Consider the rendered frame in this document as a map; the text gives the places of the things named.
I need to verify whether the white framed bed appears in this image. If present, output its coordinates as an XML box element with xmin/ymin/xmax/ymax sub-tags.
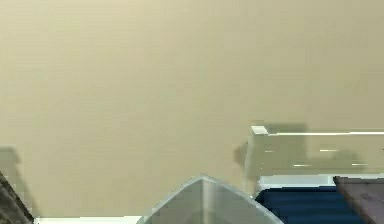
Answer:
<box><xmin>244</xmin><ymin>125</ymin><xmax>384</xmax><ymax>198</ymax></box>

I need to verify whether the dark blue bed cover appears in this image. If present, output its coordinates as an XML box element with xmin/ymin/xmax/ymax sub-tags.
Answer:
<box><xmin>255</xmin><ymin>186</ymin><xmax>368</xmax><ymax>224</ymax></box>

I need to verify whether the dark grey brown furniture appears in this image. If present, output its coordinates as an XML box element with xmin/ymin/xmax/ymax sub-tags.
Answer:
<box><xmin>0</xmin><ymin>170</ymin><xmax>35</xmax><ymax>224</ymax></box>

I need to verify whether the purple grey pillow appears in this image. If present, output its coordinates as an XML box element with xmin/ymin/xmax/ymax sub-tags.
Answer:
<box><xmin>333</xmin><ymin>175</ymin><xmax>384</xmax><ymax>224</ymax></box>

